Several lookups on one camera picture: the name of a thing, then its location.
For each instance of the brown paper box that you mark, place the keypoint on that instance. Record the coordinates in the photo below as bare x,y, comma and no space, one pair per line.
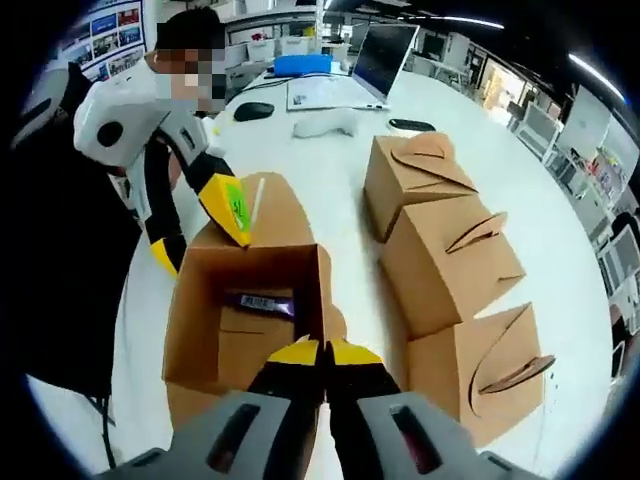
440,290
450,380
400,200
200,310

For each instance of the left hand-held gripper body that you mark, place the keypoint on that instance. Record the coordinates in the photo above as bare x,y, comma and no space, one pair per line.
130,115

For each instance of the silver laptop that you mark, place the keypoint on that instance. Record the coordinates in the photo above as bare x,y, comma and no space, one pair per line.
385,55

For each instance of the black computer mouse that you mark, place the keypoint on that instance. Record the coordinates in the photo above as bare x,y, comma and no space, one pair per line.
254,111
410,125

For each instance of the white crumpled cloth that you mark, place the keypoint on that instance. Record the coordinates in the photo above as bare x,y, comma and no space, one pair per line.
325,125

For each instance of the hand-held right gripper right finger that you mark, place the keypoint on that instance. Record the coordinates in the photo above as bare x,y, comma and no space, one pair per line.
360,380

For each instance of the person's dark clothing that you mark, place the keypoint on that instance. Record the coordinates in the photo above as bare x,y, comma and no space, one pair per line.
60,275

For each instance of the purple item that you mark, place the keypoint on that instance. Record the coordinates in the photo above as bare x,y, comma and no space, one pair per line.
235,301

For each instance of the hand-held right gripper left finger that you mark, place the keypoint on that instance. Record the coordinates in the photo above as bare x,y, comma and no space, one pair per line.
285,380

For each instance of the blue framed wall posters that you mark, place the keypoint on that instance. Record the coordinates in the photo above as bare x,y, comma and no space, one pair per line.
105,35

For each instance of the white chest-worn device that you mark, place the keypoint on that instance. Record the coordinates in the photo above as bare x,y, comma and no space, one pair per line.
42,107

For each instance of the blue plastic box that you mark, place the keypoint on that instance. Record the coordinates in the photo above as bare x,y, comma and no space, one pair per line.
302,65

